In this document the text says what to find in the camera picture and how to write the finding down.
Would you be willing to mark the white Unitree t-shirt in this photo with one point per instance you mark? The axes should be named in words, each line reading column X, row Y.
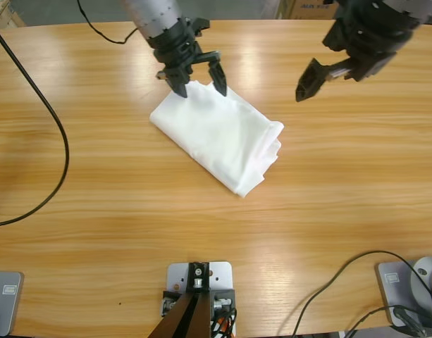
column 215, row 141

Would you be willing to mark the white mount plate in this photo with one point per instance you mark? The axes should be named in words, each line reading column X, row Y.
column 175, row 273

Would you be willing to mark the wooden crate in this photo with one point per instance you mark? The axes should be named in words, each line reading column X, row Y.
column 4, row 12

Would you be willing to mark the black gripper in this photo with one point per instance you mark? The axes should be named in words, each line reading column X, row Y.
column 367, row 31
column 177, row 49

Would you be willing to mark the black corner bracket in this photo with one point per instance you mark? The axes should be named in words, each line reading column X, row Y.
column 168, row 299
column 222, row 299

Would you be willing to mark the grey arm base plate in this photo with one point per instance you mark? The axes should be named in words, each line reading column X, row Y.
column 7, row 303
column 392, row 292

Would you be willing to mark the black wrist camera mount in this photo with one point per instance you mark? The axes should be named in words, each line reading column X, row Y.
column 201, row 24

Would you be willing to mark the white AUX cardboard box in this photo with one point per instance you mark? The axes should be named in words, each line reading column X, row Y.
column 314, row 10

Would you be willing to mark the dark brown camera post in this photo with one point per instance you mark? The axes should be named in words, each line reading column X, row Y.
column 180, row 317

